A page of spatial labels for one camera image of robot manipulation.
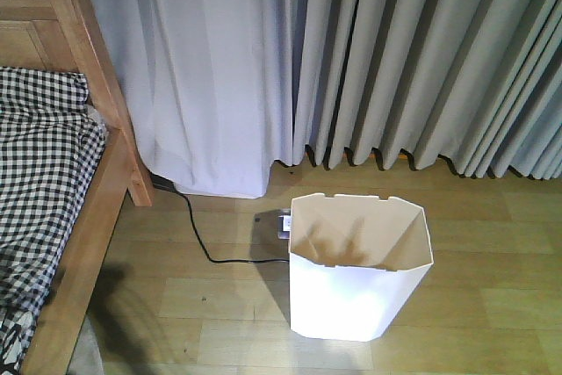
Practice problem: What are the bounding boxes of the black power cord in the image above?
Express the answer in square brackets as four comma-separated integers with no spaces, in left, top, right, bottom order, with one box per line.
[151,175,289,265]

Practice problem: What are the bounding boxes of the white plastic trash bin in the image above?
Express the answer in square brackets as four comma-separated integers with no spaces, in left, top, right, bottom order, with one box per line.
[288,193,434,342]

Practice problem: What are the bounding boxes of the light grey curtain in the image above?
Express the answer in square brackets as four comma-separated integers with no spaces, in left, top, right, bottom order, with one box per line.
[91,0,561,198]

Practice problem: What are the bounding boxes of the wooden bed frame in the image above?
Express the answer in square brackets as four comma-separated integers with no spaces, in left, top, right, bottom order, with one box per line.
[1,0,154,374]

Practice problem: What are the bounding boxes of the round grey rug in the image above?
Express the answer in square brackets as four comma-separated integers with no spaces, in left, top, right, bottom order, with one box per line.
[67,316,105,375]

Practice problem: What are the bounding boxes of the floor power outlet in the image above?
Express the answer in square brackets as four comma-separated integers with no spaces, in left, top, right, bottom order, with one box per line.
[277,214,292,240]

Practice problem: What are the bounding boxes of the black white checkered bedding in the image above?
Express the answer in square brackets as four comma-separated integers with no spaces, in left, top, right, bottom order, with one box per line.
[1,67,106,374]

